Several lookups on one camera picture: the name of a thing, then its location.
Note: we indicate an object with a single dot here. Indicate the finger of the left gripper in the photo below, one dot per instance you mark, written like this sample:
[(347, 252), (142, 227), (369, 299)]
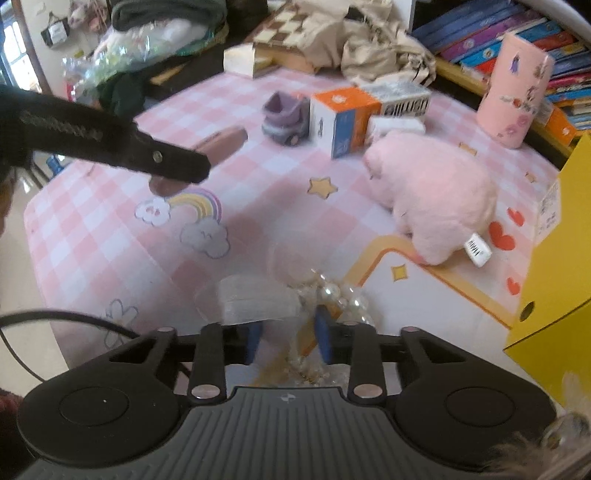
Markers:
[(165, 160)]

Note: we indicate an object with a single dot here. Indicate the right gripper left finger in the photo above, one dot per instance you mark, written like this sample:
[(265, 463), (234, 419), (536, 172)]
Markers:
[(219, 346)]

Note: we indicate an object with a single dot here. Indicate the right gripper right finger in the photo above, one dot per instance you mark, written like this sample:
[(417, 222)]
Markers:
[(356, 345)]

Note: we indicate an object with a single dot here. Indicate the clear plastic packet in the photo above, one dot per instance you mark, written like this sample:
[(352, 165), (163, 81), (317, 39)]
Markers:
[(242, 299)]

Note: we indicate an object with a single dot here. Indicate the brown pencil case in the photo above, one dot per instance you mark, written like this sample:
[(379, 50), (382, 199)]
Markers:
[(217, 147)]

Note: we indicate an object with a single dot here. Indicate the purple toy truck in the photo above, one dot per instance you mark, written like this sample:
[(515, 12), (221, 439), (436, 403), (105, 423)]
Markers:
[(286, 118)]

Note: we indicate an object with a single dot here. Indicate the pink plush pig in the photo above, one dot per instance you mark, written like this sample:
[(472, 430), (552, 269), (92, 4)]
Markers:
[(439, 194)]

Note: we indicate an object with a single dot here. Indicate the white orange usmile box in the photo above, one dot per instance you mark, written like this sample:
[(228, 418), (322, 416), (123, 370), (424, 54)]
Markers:
[(339, 118)]

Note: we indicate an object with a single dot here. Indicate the pink checkered table mat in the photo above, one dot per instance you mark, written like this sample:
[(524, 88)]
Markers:
[(101, 243)]

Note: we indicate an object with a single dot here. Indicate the white tissue box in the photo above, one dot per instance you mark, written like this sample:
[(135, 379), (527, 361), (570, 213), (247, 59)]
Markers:
[(244, 60)]

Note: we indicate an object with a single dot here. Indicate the grey folded cloth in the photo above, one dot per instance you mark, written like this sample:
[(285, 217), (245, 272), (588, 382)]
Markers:
[(128, 14)]

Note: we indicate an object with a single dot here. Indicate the checkered chess board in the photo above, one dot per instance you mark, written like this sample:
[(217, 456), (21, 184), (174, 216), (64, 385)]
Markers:
[(277, 38)]

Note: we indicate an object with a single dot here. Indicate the yellow cardboard box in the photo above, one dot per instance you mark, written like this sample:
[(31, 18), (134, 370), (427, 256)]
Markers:
[(551, 337)]

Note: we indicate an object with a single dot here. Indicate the beige crumpled cloth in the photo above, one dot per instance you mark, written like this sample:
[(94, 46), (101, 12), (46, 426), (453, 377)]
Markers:
[(365, 40)]

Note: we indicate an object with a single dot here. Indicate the small orange white box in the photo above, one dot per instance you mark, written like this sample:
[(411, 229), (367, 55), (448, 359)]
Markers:
[(555, 122)]

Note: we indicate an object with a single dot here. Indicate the pink cylinder canister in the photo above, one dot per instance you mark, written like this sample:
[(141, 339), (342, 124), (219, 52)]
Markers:
[(516, 89)]

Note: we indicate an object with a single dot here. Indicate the row of colourful books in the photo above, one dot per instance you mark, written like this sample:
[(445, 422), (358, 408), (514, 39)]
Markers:
[(467, 36)]

